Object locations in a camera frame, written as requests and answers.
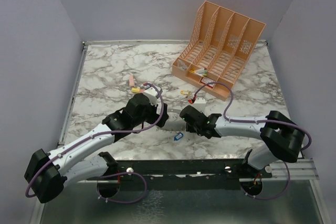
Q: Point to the pink eraser stick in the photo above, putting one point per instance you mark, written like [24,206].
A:
[131,81]

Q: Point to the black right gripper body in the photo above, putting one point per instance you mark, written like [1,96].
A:
[192,128]

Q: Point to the yellow capped pink tube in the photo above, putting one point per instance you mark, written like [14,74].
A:
[137,90]

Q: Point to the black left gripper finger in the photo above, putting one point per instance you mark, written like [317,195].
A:
[163,112]
[162,121]

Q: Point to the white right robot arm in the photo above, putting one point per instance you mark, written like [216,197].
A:
[281,138]

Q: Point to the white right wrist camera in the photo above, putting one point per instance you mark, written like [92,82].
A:
[199,104]

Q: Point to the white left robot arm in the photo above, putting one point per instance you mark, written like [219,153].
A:
[48,173]

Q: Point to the coloured markers in organizer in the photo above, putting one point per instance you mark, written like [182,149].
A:
[202,72]

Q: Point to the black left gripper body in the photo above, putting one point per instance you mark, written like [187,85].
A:
[150,115]

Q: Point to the red white small box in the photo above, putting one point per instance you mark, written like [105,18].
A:
[207,81]

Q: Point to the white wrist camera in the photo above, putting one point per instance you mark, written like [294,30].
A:
[199,104]
[152,92]

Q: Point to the peach plastic file organizer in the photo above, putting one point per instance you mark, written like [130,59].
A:
[222,41]

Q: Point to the clear plastic bag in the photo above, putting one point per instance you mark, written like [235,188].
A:
[181,64]

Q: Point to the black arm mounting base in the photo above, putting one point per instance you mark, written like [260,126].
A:
[179,174]

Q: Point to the blue key tag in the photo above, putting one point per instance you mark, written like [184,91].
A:
[178,136]

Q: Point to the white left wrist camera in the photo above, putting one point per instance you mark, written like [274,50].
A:
[152,92]

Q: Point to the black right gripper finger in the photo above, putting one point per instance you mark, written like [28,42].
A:
[197,130]
[189,128]

